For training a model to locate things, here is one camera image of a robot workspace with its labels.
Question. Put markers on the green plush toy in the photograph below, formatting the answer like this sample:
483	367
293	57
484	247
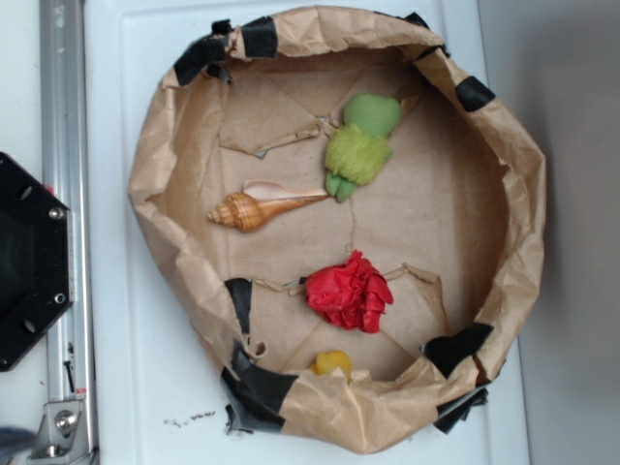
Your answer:
359	149

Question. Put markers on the brown spiral seashell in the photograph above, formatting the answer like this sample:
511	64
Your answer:
259	202

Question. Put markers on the metal corner bracket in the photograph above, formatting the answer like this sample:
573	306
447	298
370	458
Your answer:
62	436

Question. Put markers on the aluminium frame rail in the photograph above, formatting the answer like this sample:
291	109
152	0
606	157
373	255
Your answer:
70	342

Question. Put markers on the yellow rubber duck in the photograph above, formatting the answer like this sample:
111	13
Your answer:
326	362

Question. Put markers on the red crumpled paper ball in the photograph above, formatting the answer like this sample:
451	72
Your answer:
350	295

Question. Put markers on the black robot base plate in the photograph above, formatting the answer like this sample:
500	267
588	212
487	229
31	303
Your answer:
35	266

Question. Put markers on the brown paper bin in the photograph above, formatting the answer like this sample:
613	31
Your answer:
454	222

